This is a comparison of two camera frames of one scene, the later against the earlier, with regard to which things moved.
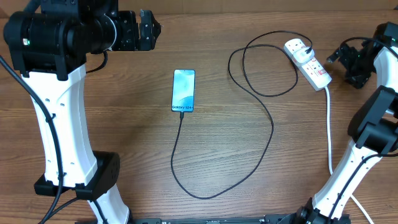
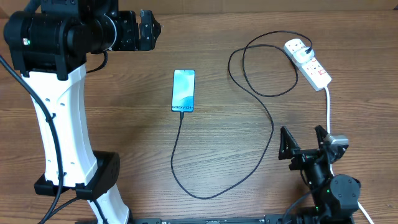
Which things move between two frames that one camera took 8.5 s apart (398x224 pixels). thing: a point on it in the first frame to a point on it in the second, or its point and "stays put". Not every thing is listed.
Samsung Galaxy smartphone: (183, 91) stays put
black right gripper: (358, 79) to (303, 157)
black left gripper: (150, 30) stays put
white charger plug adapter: (301, 56) stays put
